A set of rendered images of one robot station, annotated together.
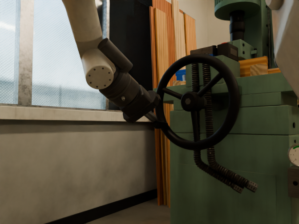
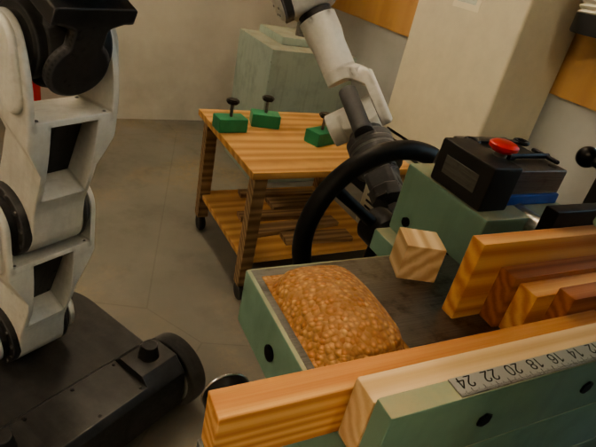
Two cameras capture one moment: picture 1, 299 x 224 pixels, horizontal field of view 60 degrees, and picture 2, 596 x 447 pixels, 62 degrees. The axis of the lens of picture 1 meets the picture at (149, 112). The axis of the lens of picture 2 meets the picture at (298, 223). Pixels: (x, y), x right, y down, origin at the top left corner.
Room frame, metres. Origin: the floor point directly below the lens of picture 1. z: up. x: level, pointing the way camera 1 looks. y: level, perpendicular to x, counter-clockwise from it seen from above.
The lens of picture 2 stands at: (0.86, -0.80, 1.16)
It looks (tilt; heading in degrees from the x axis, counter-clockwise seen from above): 29 degrees down; 108
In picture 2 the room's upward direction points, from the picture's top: 13 degrees clockwise
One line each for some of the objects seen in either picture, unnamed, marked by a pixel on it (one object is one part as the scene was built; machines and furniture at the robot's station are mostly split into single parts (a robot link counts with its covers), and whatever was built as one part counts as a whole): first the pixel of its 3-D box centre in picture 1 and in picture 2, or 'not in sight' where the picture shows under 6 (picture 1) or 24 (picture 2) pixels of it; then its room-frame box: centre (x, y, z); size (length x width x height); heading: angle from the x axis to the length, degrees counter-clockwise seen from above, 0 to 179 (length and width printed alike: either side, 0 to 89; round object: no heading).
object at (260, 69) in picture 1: (258, 70); (416, 254); (0.85, -0.36, 0.92); 0.04 x 0.03 x 0.04; 27
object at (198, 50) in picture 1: (213, 54); (495, 164); (0.89, -0.22, 0.99); 0.13 x 0.11 x 0.06; 48
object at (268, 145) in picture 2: not in sight; (293, 186); (0.27, 0.90, 0.32); 0.66 x 0.57 x 0.64; 51
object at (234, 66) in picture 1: (212, 74); (476, 220); (0.89, -0.22, 0.91); 0.15 x 0.14 x 0.09; 48
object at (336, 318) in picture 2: not in sight; (340, 304); (0.81, -0.48, 0.91); 0.12 x 0.09 x 0.03; 138
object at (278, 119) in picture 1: (250, 121); not in sight; (1.12, -0.44, 0.76); 0.57 x 0.45 x 0.09; 138
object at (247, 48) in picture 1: (240, 54); not in sight; (1.04, -0.37, 1.03); 0.14 x 0.07 x 0.09; 138
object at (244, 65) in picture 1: (237, 71); (545, 267); (0.96, -0.33, 0.94); 0.21 x 0.01 x 0.08; 48
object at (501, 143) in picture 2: not in sight; (504, 145); (0.89, -0.26, 1.02); 0.03 x 0.03 x 0.01
